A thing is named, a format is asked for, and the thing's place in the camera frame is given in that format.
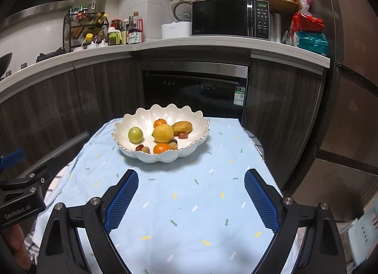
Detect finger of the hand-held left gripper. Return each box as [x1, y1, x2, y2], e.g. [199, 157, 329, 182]
[0, 165, 49, 201]
[0, 148, 25, 168]

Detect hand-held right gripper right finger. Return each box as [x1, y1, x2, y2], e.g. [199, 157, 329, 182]
[244, 168, 347, 274]

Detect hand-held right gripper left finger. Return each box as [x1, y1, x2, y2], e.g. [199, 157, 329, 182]
[36, 169, 139, 274]

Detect green apple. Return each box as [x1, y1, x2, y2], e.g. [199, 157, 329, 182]
[128, 127, 144, 142]

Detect yellow lemon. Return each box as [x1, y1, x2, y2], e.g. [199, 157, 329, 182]
[152, 124, 175, 143]

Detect white scalloped bowl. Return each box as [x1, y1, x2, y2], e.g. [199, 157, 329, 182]
[111, 103, 210, 163]

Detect yellow mango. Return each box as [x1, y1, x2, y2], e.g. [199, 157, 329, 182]
[172, 121, 193, 136]

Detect person's left hand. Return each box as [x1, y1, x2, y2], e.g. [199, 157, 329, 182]
[9, 224, 31, 269]

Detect dark wood cabinet door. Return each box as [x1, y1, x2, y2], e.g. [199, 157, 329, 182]
[74, 54, 144, 136]
[0, 67, 76, 174]
[242, 57, 324, 189]

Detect checkered cloth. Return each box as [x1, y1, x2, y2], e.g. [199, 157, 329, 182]
[25, 128, 265, 263]

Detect light blue patterned tablecloth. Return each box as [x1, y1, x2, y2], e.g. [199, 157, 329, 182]
[35, 117, 284, 274]

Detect black wok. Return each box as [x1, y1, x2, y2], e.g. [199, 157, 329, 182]
[0, 52, 14, 81]

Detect green white sticker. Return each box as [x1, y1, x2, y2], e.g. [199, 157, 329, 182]
[234, 86, 246, 105]

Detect black stove grate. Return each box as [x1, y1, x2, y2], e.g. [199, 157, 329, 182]
[36, 51, 65, 62]

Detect white plastic stool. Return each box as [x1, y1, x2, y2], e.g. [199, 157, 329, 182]
[339, 212, 378, 269]

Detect black built-in dishwasher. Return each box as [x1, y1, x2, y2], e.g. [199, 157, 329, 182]
[142, 61, 249, 121]

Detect white condiment jars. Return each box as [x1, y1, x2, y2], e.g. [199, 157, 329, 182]
[81, 41, 108, 50]

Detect steel refrigerator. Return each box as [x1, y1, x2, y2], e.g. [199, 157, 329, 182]
[298, 0, 378, 204]

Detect green oil bottle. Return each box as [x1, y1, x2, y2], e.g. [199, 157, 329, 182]
[107, 27, 121, 46]

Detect large soy sauce bottle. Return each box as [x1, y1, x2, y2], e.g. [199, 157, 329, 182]
[127, 12, 144, 45]

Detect teal bag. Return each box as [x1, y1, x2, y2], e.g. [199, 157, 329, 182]
[292, 31, 329, 57]

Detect white square appliance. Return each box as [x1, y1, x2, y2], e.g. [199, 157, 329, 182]
[161, 21, 192, 39]

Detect red bag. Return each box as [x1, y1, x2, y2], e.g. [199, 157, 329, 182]
[291, 12, 325, 34]

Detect black microwave oven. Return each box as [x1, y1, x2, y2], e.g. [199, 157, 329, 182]
[192, 0, 271, 40]

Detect white rice cooker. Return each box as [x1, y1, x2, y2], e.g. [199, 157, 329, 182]
[170, 0, 195, 23]

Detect black wire spice rack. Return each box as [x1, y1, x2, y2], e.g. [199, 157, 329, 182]
[63, 11, 109, 53]

